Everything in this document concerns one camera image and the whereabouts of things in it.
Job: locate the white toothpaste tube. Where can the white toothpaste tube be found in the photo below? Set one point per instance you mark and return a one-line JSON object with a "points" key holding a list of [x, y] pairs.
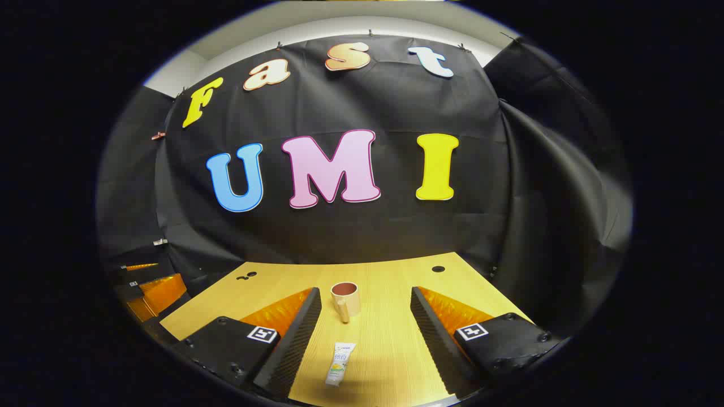
{"points": [[341, 362]]}

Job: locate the beige cup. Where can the beige cup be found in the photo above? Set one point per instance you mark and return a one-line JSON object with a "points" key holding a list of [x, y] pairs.
{"points": [[349, 305]]}

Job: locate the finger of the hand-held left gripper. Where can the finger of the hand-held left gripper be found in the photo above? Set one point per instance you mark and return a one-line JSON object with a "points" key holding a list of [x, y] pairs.
{"points": [[141, 266], [161, 291]]}

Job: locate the black backdrop cloth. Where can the black backdrop cloth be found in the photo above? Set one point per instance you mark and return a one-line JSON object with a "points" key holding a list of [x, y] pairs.
{"points": [[396, 102]]}

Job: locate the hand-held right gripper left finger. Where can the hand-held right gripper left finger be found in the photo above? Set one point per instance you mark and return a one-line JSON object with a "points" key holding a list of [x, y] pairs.
{"points": [[300, 333]]}

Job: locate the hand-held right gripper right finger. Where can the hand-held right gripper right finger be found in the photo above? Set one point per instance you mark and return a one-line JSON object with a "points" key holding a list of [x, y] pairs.
{"points": [[432, 333]]}

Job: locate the wooden desktop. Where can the wooden desktop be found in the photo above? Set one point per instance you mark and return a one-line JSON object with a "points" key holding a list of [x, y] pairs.
{"points": [[390, 339]]}

